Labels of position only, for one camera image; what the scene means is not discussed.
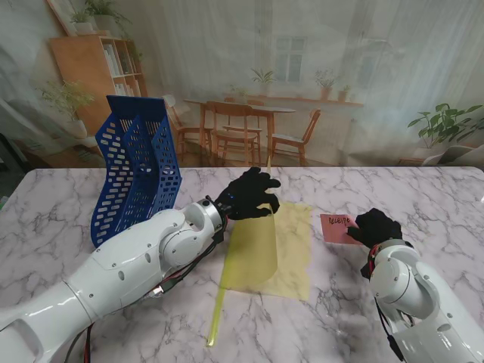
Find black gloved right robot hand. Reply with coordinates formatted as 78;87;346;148
344;207;404;250

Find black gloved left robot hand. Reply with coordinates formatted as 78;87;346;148
213;166;283;221

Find pink paper receipt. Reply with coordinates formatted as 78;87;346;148
320;213;364;246

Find yellow-green translucent file folder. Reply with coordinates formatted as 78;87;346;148
219;157;314;303

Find blue perforated file rack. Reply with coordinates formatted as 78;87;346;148
89;95;183;249

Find printed room scene backdrop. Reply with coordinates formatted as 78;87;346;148
0;0;484;169

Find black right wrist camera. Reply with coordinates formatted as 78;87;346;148
360;256;376;281

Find black left camera cable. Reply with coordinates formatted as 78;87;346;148
149;234;224;299

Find right arm red black wires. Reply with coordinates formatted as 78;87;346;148
366;244;408;363

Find arm red black wires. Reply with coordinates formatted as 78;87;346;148
66;324;94;363
366;244;408;363

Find left arm red black wires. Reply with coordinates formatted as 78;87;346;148
66;324;94;363

